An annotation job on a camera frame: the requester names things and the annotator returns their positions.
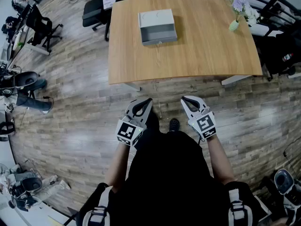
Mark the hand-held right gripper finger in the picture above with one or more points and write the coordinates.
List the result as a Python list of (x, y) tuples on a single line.
[(189, 112), (200, 102)]

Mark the purple white flower bouquet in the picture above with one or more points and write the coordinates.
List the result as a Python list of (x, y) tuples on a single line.
[(247, 9)]

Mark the black chair with bottle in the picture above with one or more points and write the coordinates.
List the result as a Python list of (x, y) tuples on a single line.
[(277, 50)]

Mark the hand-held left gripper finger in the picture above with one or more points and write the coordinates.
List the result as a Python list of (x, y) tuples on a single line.
[(130, 105), (147, 113)]

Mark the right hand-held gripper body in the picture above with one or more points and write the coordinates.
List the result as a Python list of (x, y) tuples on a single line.
[(204, 126)]

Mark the person's right forearm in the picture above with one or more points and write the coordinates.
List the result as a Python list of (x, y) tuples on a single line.
[(221, 161)]

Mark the person's black shoe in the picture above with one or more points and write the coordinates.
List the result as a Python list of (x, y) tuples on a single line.
[(174, 124)]

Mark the white frame desk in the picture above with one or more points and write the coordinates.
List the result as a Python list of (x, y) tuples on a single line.
[(35, 47)]

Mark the red white bottle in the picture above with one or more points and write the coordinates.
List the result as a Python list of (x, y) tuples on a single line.
[(288, 57)]

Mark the white paper label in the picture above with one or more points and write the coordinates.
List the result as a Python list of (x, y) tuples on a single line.
[(108, 2)]

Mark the grey drawer box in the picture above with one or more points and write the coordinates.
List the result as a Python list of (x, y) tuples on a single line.
[(156, 25)]

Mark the person's left forearm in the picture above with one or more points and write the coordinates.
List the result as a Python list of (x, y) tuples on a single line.
[(118, 166)]

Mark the black office chair with label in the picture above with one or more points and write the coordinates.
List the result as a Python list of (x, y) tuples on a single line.
[(92, 10)]

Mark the person's black clothing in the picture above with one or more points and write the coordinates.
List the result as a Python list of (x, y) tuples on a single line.
[(169, 173)]

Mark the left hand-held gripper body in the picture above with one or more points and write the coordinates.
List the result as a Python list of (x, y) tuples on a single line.
[(128, 132)]

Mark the pale green vase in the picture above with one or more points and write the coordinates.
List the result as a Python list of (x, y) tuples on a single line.
[(234, 26)]

